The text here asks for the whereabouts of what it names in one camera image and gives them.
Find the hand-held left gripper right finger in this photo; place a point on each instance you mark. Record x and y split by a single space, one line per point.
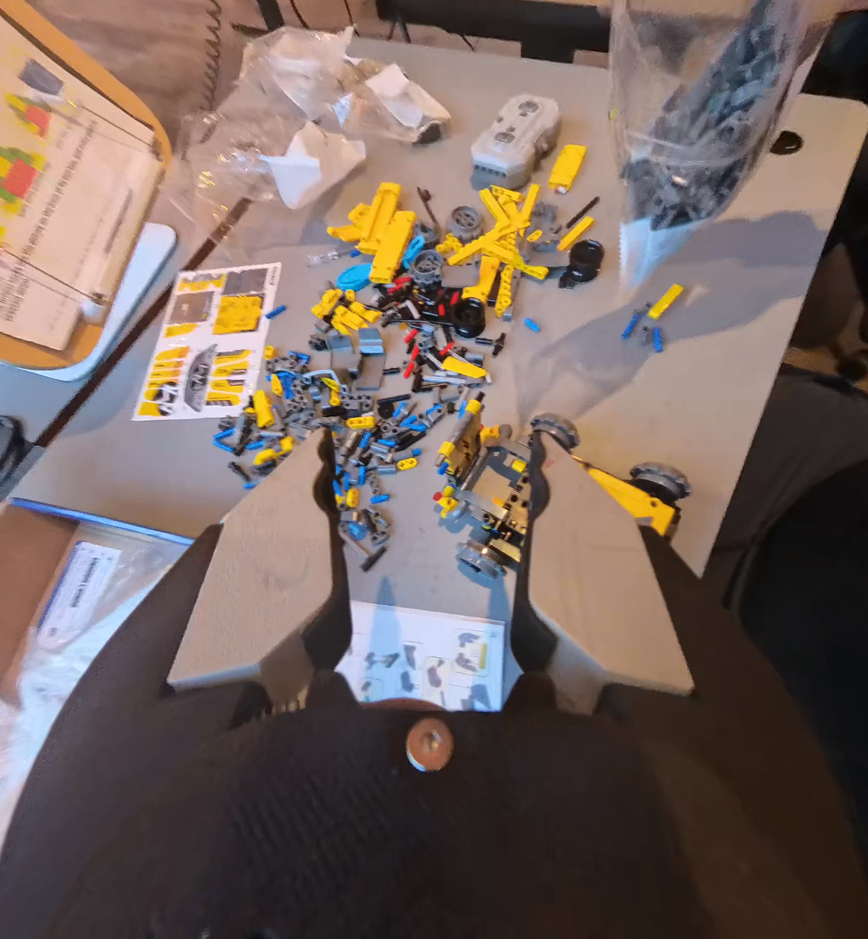
602 587

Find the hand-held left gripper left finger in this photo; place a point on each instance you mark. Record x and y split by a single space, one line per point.
258 587

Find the yellow black toy vehicle model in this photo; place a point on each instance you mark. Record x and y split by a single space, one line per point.
492 491

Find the pile of small building pieces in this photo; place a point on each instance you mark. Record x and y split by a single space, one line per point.
375 411

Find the yellow grey sticker sheet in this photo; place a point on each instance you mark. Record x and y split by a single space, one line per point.
214 323

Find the dark grey toothed wheel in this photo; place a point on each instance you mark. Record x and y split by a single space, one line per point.
428 268
464 221

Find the clear plastic parts bag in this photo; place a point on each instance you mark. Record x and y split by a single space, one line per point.
698 147

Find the grey desk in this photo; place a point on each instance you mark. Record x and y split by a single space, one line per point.
698 411

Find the black round desk control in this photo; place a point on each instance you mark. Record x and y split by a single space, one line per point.
787 141

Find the white instruction booklet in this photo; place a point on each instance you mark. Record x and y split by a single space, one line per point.
434 653

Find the person's body in dark clothes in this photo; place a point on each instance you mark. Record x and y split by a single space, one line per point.
808 623

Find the bundle of clear plastic bags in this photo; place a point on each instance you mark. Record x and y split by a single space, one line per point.
8 748

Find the black toy wheel rim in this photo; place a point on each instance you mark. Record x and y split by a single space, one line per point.
469 317
584 262

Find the light blue brick separator tool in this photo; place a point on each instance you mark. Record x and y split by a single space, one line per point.
353 277

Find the long black axle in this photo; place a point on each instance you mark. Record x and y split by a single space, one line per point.
583 213

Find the yellow panel block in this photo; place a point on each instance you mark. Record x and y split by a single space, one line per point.
567 169

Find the crumpled clear plastic bag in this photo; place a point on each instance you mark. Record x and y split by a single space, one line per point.
302 154

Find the cardboard sign with paper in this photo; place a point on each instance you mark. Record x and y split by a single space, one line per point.
52 183

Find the grey battery box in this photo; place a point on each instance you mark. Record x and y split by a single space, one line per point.
514 139

